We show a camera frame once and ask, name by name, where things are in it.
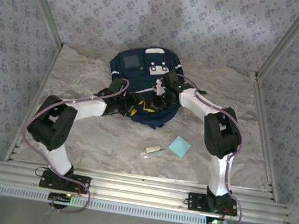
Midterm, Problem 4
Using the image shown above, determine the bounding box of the grey slotted cable duct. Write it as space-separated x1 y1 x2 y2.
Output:
0 184 226 224

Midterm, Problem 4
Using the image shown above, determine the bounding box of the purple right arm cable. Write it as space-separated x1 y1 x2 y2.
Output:
158 74 262 224

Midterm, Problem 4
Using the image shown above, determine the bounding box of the aluminium mounting rail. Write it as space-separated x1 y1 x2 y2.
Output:
0 150 295 224

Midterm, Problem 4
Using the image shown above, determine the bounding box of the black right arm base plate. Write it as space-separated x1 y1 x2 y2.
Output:
185 191 240 217

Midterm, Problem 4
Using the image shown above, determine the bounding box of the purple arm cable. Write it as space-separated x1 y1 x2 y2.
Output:
10 64 131 221
158 74 262 224

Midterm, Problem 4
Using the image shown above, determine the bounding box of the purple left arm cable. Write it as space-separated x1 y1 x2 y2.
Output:
10 64 131 221

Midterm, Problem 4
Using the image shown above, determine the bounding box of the light blue sticky note pad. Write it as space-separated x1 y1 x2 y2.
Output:
165 134 193 160

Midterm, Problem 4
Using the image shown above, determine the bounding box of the aluminium side rail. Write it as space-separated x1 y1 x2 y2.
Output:
234 72 299 203
2 37 66 169

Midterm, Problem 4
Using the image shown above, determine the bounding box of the navy blue backpack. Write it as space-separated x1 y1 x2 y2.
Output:
100 40 213 138

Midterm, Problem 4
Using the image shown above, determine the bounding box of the small beige eraser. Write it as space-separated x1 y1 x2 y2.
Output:
140 142 162 158

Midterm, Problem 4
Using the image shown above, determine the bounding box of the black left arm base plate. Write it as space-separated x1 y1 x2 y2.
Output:
38 168 92 195

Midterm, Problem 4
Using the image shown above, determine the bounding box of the aluminium frame post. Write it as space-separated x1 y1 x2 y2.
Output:
255 0 299 84
6 0 72 49

